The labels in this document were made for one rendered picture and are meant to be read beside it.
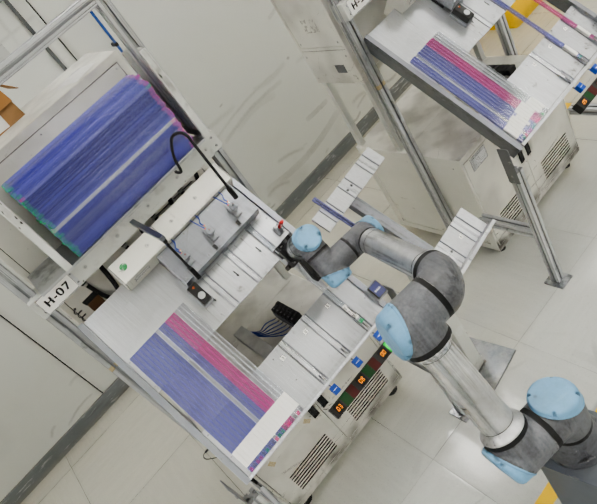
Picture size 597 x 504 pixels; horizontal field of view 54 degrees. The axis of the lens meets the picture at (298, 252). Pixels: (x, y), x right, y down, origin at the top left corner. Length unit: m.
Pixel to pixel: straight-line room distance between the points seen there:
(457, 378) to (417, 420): 1.20
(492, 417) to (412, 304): 0.33
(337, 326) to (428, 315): 0.66
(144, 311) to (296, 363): 0.51
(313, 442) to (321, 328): 0.65
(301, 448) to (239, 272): 0.79
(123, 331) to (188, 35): 2.07
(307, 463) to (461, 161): 1.36
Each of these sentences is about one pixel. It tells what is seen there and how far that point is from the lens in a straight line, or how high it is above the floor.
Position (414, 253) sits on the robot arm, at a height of 1.13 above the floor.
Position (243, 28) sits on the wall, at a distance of 3.74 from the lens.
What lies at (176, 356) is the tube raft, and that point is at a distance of 1.88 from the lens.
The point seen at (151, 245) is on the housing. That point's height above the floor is 1.25.
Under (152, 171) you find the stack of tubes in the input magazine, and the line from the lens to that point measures 1.86.
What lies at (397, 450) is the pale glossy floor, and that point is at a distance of 2.52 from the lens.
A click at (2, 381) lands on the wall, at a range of 3.61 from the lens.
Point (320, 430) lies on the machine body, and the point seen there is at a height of 0.26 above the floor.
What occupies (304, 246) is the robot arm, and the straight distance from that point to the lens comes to 1.58.
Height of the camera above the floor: 2.05
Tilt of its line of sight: 34 degrees down
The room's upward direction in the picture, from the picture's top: 37 degrees counter-clockwise
